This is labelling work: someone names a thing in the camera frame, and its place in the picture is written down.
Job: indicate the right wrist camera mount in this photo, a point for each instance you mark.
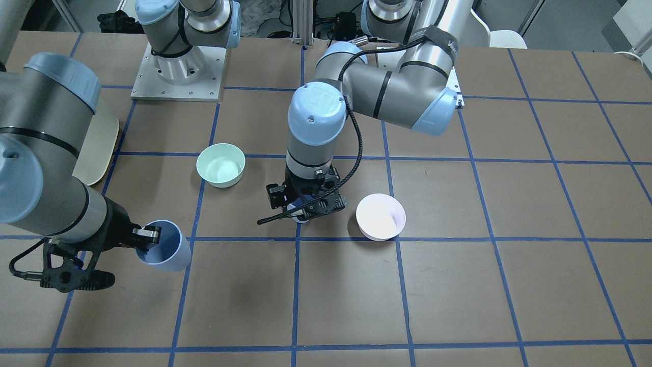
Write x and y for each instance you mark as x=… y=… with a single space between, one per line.
x=67 y=266

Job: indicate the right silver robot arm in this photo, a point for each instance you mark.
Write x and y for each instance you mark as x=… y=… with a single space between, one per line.
x=47 y=110

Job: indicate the green bowl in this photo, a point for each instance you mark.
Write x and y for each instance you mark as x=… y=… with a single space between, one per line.
x=221 y=165

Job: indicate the blue cup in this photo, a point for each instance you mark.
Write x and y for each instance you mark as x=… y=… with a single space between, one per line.
x=297 y=216
x=172 y=253

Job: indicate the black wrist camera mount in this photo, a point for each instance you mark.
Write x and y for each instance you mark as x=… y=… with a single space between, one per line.
x=330 y=203

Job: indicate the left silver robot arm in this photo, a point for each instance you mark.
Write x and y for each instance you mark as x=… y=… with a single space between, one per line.
x=414 y=95

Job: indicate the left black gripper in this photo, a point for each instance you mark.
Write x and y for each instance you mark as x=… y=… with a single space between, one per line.
x=275 y=195

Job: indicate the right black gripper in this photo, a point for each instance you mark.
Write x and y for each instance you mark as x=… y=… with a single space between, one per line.
x=116 y=223

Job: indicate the pink bowl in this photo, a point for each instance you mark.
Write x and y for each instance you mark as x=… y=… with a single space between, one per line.
x=380 y=217

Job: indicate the cream toaster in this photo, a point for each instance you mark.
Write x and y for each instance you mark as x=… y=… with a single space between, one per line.
x=96 y=151

